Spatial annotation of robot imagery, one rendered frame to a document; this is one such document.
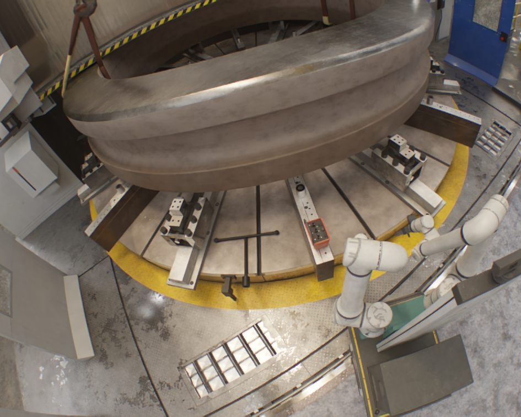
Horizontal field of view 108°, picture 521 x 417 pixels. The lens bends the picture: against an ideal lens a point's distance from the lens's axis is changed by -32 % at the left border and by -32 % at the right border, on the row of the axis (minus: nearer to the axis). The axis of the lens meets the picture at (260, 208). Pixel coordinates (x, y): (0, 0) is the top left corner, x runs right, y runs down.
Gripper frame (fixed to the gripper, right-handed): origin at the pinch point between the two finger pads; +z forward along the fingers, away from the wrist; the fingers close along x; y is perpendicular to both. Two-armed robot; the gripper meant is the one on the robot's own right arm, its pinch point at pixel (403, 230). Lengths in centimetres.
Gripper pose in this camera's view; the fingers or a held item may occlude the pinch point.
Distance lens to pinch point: 208.9
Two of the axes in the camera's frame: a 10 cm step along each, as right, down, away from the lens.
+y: 3.0, 9.2, -2.4
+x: 9.5, -2.9, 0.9
